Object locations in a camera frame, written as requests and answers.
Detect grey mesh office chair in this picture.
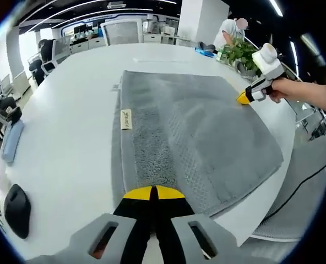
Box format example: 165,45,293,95
100,20,141,47

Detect black headphones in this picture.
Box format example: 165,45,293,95
197,41,216,53

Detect grey headphones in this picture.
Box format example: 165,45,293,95
234,60,256,76

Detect black computer mouse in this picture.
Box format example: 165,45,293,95
3,183,32,240

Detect light blue pouch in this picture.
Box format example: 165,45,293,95
1,120,25,163

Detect blue flat packet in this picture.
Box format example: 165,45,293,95
194,47,215,58

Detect black cable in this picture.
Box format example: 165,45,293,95
262,160,326,221

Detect green potted plant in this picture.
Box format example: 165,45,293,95
222,37,263,75

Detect dark cloth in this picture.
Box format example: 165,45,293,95
29,59,47,86

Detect white office chair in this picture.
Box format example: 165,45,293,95
40,38,70,74

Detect grey mesh chair seat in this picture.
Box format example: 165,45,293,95
250,189,318,243

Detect grey towel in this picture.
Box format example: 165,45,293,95
111,70,284,218

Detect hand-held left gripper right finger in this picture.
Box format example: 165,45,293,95
154,185,241,264

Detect person's right hand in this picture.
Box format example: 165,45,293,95
267,78,291,105

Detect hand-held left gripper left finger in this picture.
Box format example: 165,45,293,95
66,186,153,264

